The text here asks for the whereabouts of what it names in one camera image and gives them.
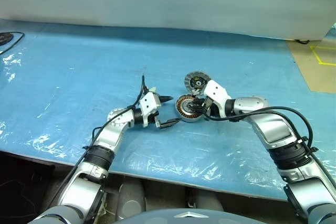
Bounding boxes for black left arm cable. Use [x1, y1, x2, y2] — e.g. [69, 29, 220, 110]
[51, 75, 148, 209]

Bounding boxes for silver motor housing copper windings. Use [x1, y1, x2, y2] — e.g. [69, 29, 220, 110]
[174, 94, 205, 123]

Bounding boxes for thin black table cable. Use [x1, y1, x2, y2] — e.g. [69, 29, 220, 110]
[0, 31, 26, 55]

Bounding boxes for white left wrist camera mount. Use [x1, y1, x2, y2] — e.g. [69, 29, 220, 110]
[138, 91, 161, 128]

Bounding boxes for grey robot torso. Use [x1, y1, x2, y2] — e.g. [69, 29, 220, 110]
[123, 208, 229, 224]

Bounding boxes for black round disc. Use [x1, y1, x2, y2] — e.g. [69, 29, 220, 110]
[0, 31, 13, 47]

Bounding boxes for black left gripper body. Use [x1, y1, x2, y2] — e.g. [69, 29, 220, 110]
[145, 111, 162, 130]

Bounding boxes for yellow floor tape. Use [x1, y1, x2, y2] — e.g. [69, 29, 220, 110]
[309, 45, 336, 66]

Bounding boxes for grey rounded cylinder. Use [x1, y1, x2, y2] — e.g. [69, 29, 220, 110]
[117, 179, 146, 215]

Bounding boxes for blue plastic table cover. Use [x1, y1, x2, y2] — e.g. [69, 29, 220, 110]
[0, 18, 336, 203]

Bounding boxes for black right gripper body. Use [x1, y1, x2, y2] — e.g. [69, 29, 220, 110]
[201, 97, 220, 119]

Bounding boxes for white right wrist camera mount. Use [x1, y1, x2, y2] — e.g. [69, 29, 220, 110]
[202, 79, 229, 112]

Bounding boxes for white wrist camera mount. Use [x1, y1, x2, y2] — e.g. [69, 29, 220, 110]
[138, 91, 161, 128]
[202, 79, 229, 112]

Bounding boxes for silver round motor lid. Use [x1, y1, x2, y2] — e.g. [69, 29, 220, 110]
[183, 70, 211, 96]

